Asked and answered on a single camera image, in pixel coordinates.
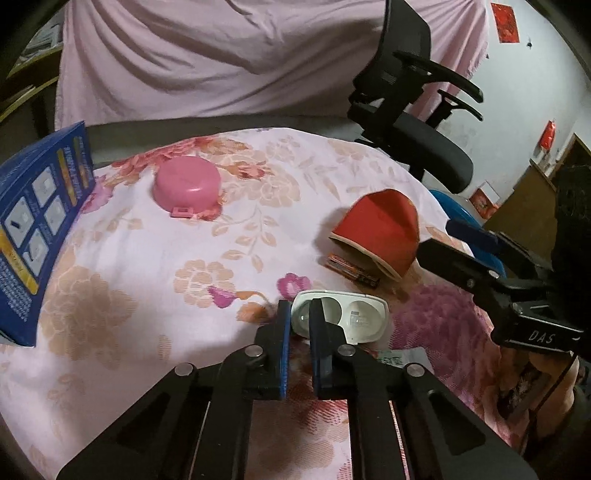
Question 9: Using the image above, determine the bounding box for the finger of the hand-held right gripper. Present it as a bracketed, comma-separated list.
[417, 237, 514, 324]
[445, 219, 555, 280]

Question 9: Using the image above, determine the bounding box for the black office chair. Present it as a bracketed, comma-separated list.
[346, 0, 485, 195]

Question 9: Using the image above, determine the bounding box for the white printed sachet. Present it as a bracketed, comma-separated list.
[375, 348, 434, 374]

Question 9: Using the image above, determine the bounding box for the wooden shelf unit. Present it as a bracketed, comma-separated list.
[0, 9, 63, 125]

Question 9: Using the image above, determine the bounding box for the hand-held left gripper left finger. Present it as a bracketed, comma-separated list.
[55, 299, 293, 480]

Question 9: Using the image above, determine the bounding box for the blue plastic basin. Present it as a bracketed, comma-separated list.
[427, 189, 506, 278]

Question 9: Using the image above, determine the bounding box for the red patterned box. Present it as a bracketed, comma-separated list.
[470, 181, 502, 217]

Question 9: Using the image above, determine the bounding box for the white plastic case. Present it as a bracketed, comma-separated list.
[290, 289, 389, 344]

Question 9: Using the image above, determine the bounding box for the red diamond paper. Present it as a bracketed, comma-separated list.
[490, 2, 520, 44]

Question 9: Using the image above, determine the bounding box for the pink plastic lid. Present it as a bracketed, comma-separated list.
[153, 156, 221, 219]

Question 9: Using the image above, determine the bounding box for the red fabric pouch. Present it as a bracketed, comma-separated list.
[329, 188, 421, 280]

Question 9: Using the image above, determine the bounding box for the person's right hand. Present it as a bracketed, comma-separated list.
[529, 353, 583, 439]

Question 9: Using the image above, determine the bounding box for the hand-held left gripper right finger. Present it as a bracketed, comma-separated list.
[308, 298, 541, 480]

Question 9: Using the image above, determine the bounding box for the brown wooden cabinet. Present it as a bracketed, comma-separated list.
[482, 134, 591, 236]

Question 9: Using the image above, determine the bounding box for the pink hanging sheet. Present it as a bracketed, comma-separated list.
[54, 0, 489, 132]

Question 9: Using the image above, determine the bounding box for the blue cardboard box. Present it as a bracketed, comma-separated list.
[0, 121, 96, 348]

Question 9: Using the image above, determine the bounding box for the orange black battery pair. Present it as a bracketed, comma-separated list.
[326, 254, 380, 288]

